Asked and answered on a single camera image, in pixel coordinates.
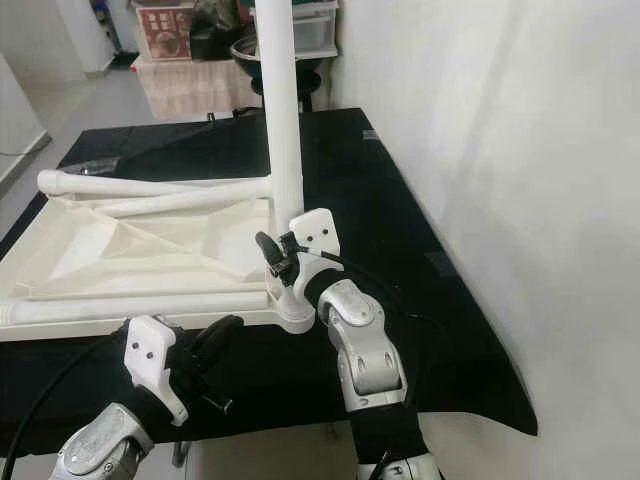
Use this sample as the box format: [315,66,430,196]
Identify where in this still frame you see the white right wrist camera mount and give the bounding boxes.
[290,208,344,303]

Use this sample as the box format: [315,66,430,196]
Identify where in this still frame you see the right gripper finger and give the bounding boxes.
[255,230,293,283]

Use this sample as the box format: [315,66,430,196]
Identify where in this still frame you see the black wok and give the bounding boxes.
[230,38,327,87]

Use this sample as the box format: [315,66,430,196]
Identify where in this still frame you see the white plastic table top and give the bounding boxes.
[0,170,317,336]

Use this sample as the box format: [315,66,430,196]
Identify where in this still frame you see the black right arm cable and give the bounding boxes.
[335,250,453,403]

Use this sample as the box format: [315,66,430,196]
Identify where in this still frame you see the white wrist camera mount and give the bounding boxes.
[290,208,344,303]
[123,315,189,429]

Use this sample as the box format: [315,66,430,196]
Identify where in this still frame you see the beige cloth covered table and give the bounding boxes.
[135,58,257,121]

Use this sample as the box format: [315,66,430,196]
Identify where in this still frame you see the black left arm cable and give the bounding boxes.
[0,330,137,480]

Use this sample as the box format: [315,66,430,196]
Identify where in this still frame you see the black stool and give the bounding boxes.
[248,84,317,117]

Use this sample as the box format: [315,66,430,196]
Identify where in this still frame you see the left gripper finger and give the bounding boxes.
[195,315,247,361]

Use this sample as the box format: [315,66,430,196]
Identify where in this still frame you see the black tablecloth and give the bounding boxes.
[0,108,539,463]

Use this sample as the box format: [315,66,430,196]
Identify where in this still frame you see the clear storage box green lid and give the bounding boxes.
[238,0,339,59]

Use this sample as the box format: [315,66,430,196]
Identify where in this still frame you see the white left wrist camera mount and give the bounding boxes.
[123,315,189,429]

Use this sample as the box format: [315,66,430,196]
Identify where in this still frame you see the red printed box orange lid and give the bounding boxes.
[130,0,197,61]

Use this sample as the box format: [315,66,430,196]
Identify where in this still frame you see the long black wall cable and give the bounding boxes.
[0,135,51,158]

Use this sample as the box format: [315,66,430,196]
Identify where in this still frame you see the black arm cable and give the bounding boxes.
[0,330,137,480]
[335,250,453,403]

